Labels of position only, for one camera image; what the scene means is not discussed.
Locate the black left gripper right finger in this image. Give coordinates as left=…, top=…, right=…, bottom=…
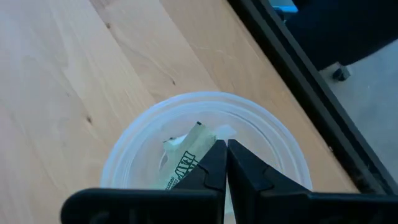
left=228, top=138, right=398, bottom=224

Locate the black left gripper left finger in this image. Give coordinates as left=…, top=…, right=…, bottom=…
left=60, top=139, right=228, bottom=224

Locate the green sweetener packet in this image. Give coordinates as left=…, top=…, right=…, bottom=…
left=162, top=134, right=188, bottom=153
left=149, top=121, right=218, bottom=190

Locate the clear round plastic container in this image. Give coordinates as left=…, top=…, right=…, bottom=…
left=99, top=90, right=313, bottom=224

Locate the black chair base with caster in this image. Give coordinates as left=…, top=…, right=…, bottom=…
left=284, top=0, right=398, bottom=82

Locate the small blue object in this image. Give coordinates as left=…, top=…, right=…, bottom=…
left=268, top=0, right=299, bottom=14

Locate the black aluminium rig frame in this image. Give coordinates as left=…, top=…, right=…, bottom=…
left=227, top=0, right=398, bottom=196

